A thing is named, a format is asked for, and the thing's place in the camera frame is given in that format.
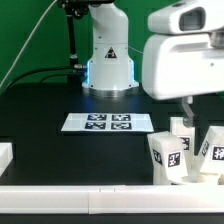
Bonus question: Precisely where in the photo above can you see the grey cable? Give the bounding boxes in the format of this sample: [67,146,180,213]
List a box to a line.
[0,0,59,91]

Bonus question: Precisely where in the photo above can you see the black camera stand pole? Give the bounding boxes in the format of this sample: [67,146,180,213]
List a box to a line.
[57,0,88,84]

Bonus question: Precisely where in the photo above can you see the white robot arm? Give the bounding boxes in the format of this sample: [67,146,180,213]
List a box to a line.
[83,0,224,127]

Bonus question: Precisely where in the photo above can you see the white left fence rail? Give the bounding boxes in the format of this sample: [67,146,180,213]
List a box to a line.
[0,143,13,176]

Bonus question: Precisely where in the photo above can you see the black cables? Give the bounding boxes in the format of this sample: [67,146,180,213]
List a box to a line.
[0,66,88,98]

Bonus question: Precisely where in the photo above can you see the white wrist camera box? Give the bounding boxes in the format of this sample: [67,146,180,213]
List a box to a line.
[148,0,224,35]

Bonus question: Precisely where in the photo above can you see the white front fence rail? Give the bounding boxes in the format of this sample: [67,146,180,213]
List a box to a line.
[0,185,224,214]

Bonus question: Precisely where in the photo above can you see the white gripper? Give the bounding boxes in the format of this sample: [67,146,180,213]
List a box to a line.
[142,34,224,128]

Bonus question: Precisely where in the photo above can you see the white fence rail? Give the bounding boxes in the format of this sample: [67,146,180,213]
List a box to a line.
[0,185,224,214]
[0,143,13,176]

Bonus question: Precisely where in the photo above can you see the white marker board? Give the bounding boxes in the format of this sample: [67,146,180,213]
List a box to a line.
[62,113,154,132]

